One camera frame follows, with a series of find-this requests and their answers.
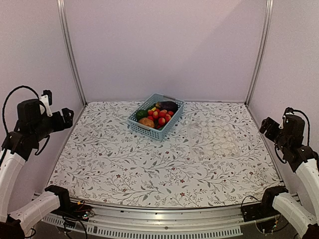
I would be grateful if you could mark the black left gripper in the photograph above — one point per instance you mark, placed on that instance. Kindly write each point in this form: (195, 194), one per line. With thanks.
(61, 125)

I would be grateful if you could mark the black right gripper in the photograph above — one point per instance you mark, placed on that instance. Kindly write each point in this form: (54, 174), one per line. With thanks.
(269, 121)

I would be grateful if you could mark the clear zip top bag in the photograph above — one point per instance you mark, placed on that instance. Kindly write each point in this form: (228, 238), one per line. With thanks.
(211, 139)

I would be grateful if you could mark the light blue plastic basket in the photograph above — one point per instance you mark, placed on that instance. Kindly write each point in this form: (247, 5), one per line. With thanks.
(148, 103)

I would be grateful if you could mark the green bell pepper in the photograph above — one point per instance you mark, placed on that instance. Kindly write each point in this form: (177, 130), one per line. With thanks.
(141, 114)

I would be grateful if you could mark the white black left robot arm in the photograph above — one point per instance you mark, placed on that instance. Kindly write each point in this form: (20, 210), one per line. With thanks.
(35, 122)

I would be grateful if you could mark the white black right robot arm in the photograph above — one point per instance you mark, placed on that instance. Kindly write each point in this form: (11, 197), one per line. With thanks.
(304, 163)

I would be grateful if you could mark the floral patterned tablecloth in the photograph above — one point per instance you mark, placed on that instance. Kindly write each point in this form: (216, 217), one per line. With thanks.
(105, 161)

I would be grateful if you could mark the brown potato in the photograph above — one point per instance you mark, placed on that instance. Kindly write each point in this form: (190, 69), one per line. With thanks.
(147, 122)

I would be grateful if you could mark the red cherry tomato cluster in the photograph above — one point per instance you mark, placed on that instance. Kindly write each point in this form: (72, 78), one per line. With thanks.
(160, 118)

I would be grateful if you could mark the purple eggplant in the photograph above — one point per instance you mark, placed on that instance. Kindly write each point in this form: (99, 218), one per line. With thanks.
(167, 105)

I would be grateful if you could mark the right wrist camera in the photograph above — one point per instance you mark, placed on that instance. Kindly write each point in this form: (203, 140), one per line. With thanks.
(285, 120)

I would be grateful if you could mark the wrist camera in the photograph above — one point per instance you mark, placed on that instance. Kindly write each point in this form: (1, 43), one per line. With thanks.
(46, 102)
(285, 120)

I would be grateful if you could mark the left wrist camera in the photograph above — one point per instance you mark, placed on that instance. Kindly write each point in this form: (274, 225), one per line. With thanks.
(46, 102)

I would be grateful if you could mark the aluminium front rail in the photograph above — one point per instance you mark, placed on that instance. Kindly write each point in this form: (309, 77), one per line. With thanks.
(128, 222)

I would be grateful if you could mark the left aluminium frame post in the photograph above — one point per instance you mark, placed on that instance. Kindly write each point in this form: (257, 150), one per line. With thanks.
(69, 50)

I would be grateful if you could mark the aluminium frame post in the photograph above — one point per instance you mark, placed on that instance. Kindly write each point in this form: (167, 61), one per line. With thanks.
(261, 50)
(69, 50)

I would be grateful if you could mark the right aluminium frame post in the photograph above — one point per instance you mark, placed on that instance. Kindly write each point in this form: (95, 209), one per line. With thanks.
(261, 50)

